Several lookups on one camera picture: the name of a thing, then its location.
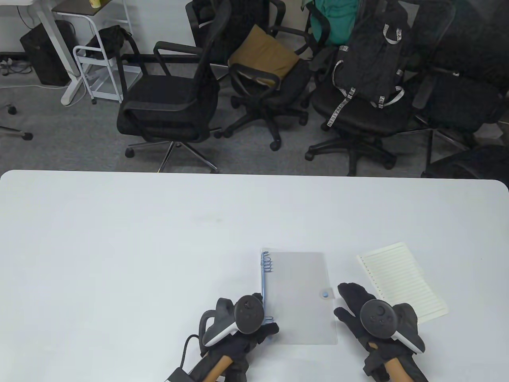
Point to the person's left hand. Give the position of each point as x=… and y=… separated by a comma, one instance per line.
x=254, y=342

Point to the person's right hand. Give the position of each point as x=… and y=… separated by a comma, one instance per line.
x=350, y=296

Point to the person's right forearm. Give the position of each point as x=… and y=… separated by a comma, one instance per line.
x=397, y=370

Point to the black mesh office chair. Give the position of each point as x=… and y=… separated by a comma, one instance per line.
x=457, y=99

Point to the white power strip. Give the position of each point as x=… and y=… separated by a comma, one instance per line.
x=4, y=62

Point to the black chair with armrests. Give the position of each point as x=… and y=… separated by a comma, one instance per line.
x=286, y=85

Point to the person's left forearm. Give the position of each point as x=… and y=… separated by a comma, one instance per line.
x=218, y=368

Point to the white frame side table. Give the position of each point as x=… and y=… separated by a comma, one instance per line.
x=75, y=8

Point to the black and white controller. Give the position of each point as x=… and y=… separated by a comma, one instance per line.
x=377, y=318
x=248, y=314

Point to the black chair chrome base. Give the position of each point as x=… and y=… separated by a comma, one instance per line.
x=159, y=103

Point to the chair base with casters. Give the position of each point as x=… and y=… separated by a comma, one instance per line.
x=27, y=135

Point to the black bag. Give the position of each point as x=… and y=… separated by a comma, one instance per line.
x=107, y=39

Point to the lined loose-leaf paper stack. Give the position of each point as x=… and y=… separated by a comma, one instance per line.
x=401, y=274

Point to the black wrist sensor box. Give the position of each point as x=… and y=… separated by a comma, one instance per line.
x=177, y=376

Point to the black computer tower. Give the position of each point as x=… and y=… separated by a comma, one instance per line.
x=43, y=55

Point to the teal backpack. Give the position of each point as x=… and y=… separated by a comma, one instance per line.
x=334, y=24

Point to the brown cushion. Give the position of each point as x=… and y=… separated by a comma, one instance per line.
x=262, y=51

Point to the white desk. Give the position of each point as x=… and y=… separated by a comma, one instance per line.
x=70, y=93

